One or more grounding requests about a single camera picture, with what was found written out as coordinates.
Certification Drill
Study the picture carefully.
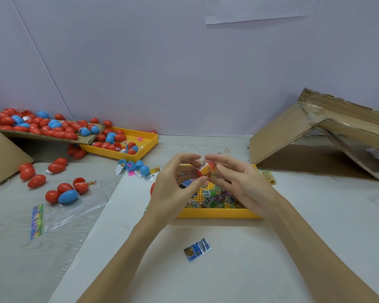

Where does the torn flattened cardboard box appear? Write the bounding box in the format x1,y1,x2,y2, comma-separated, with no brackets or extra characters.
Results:
249,88,379,182

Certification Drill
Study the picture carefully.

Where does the yellow plastic tray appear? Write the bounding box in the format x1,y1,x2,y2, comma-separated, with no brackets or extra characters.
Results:
173,164,264,220

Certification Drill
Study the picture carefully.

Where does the pile of plastic eggs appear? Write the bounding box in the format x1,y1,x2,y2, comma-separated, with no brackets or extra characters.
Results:
0,108,159,206

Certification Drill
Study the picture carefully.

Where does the white paper sign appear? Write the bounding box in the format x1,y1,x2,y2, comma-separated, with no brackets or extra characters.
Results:
205,0,321,26

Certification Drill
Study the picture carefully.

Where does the clear bag with coloured label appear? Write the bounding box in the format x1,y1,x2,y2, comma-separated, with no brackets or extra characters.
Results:
29,191,108,241

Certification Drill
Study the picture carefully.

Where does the yellow label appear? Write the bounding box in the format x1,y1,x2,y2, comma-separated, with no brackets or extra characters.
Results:
260,171,277,186

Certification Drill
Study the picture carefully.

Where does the yellow tray under eggs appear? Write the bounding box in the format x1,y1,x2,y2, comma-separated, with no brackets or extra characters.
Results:
81,127,159,162

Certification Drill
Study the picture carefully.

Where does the person's left forearm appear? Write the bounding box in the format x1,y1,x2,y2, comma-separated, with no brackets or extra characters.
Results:
77,216,166,303

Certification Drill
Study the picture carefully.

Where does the single red plastic egg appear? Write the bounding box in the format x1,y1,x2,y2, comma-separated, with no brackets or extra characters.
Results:
199,161,217,174

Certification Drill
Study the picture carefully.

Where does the blue packet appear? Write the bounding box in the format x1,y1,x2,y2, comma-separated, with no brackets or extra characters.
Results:
183,238,212,263

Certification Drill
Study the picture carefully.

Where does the brown cardboard sheet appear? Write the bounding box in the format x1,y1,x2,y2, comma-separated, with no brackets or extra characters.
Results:
0,129,105,146

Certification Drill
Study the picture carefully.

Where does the person's left hand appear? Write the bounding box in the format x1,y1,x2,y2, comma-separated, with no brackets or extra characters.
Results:
142,153,209,230

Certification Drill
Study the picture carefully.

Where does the person's right hand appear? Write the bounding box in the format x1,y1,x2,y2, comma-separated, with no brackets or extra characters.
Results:
204,154,290,220

